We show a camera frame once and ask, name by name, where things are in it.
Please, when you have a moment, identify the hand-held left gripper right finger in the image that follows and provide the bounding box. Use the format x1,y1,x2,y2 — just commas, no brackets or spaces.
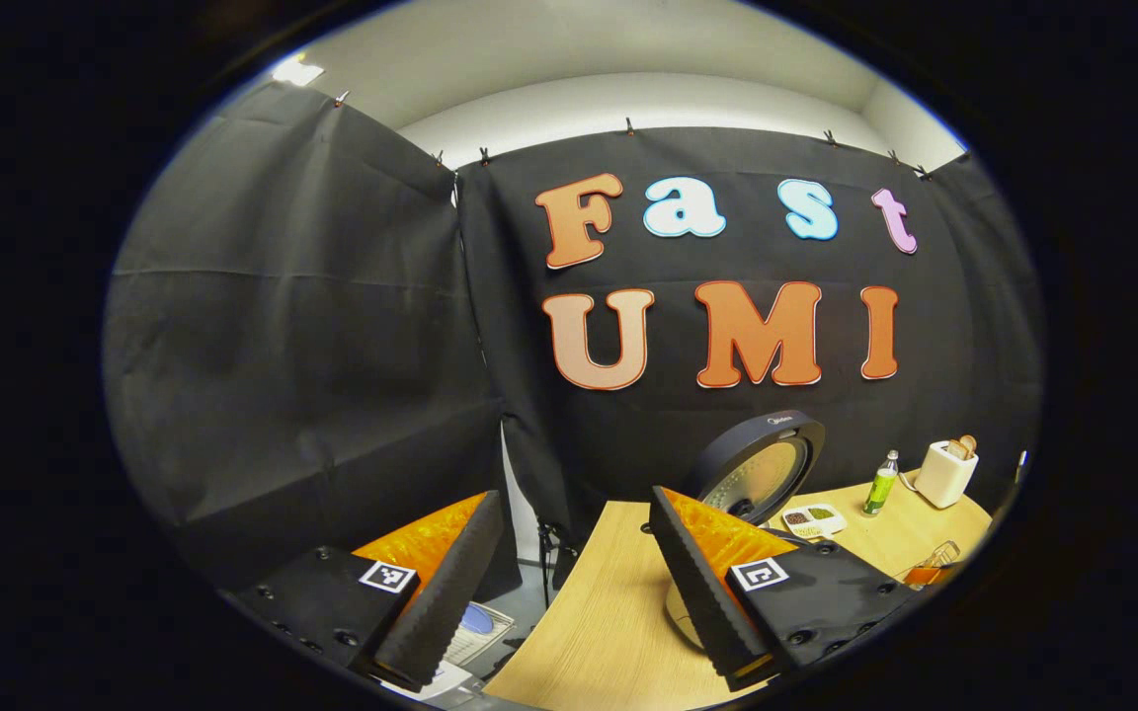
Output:
649,486,918,693

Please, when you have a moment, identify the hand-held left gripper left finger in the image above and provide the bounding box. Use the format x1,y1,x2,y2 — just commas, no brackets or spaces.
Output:
231,491,506,693

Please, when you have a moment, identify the black rice cooker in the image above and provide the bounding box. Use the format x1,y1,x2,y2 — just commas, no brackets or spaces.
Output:
673,410,827,539

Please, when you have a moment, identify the white toaster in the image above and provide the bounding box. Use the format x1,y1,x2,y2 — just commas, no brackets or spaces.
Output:
913,440,980,510

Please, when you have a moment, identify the green drink bottle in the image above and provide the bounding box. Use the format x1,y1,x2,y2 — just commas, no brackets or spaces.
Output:
861,450,900,517

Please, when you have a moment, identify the black tripod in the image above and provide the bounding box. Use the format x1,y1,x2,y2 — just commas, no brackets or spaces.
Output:
533,518,582,605

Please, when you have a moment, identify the white divided dish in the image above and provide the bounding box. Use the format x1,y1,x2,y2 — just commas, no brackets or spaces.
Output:
781,504,848,540

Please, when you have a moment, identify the black backdrop cloth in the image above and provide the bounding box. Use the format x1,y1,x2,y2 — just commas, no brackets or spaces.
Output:
103,81,1044,593

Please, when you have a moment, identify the white wire basket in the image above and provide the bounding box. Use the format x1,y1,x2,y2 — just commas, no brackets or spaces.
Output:
443,602,517,674

